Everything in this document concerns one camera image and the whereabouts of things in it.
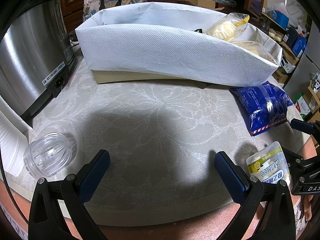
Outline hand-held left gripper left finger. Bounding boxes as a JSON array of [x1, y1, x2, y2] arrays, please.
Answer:
[[29, 149, 110, 240]]

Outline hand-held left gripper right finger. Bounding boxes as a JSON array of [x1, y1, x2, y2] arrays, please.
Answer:
[[214, 151, 297, 240]]

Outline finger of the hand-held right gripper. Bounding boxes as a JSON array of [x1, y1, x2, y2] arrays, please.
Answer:
[[291, 119, 320, 136], [282, 147, 305, 167]]

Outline lemon candy pouch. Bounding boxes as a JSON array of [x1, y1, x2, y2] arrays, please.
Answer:
[[246, 141, 292, 194]]

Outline dark blue snack packet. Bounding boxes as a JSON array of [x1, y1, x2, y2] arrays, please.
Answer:
[[229, 81, 293, 137]]

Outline clear ribbed plastic jar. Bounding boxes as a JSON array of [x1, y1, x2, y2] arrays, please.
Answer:
[[23, 132, 77, 179]]

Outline clear bag of yellow noodles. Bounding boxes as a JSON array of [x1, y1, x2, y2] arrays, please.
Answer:
[[231, 39, 278, 64]]

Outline white fabric storage bin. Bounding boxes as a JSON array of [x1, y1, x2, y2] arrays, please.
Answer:
[[75, 2, 283, 87]]

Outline person's right hand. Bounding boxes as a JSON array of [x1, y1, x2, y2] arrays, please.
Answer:
[[300, 194, 316, 222]]

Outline green white carton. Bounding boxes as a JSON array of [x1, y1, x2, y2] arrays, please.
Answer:
[[295, 94, 312, 117]]

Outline black white carton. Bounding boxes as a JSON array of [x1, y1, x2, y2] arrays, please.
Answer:
[[279, 55, 296, 73]]

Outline wooden storage shelf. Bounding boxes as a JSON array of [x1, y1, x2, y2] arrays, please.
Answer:
[[246, 0, 320, 120]]

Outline blue carton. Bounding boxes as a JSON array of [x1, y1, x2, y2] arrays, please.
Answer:
[[292, 36, 308, 57], [271, 10, 290, 29]]

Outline patterned beige tablecloth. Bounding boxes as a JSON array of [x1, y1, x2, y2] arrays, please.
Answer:
[[5, 54, 310, 227]]

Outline clear yellow-edged snack bag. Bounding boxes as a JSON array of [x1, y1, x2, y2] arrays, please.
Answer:
[[205, 12, 250, 42]]

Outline stainless steel water boiler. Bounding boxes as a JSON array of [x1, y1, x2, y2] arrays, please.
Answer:
[[0, 0, 75, 128]]

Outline clear plastic bag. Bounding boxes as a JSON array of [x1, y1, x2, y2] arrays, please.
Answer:
[[214, 0, 237, 8]]

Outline cardboard box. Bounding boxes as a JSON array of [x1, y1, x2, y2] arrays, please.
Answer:
[[177, 0, 216, 10]]

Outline cartoon print tote bag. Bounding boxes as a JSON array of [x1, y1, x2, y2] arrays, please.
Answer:
[[83, 0, 148, 22]]

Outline black cable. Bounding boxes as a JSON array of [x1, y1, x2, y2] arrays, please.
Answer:
[[0, 164, 29, 227]]

